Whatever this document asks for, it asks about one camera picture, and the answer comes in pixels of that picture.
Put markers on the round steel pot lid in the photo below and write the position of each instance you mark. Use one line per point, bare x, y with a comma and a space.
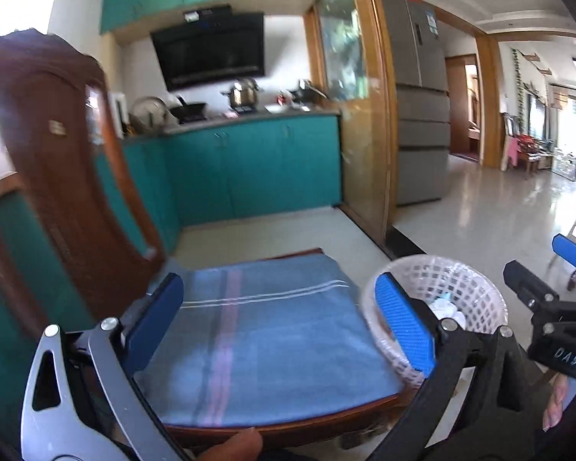
146, 111

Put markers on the white plastic fence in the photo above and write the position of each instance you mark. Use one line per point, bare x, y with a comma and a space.
567, 165

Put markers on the green vine garland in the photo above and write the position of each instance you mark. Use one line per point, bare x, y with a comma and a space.
521, 86

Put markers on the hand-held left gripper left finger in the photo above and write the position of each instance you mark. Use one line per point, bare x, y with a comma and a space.
156, 317

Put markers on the black range hood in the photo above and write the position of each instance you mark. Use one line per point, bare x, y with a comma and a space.
211, 53

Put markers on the dark wooden armchair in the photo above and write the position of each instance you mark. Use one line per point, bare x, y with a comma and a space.
533, 153

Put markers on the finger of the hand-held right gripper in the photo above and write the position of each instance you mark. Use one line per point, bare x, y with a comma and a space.
573, 252
528, 284

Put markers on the carved wooden chair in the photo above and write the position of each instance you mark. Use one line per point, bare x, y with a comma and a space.
53, 177

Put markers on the wood framed glass door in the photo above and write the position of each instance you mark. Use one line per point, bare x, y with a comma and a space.
360, 129

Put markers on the grey refrigerator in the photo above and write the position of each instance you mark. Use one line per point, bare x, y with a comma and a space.
417, 144

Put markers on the person's right hand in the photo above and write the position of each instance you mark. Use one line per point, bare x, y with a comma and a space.
559, 403

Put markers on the black cooking pot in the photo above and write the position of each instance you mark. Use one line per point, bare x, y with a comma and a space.
308, 91

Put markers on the pink garment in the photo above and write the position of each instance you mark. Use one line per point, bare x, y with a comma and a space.
512, 152

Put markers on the blue striped cloth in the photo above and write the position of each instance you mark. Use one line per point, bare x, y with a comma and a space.
269, 345

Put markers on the black wok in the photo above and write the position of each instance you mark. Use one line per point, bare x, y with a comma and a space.
189, 111

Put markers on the white electric kettle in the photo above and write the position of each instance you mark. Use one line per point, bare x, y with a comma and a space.
117, 115

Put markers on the steel stockpot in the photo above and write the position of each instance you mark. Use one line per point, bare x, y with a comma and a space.
244, 93

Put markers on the person's left hand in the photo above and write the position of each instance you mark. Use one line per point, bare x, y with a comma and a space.
233, 447

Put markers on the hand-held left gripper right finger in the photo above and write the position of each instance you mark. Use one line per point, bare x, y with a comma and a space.
405, 326

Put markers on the wooden door frame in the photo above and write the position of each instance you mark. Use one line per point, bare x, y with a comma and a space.
456, 115

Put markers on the white mesh wastebasket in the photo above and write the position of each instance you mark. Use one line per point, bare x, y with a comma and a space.
480, 297

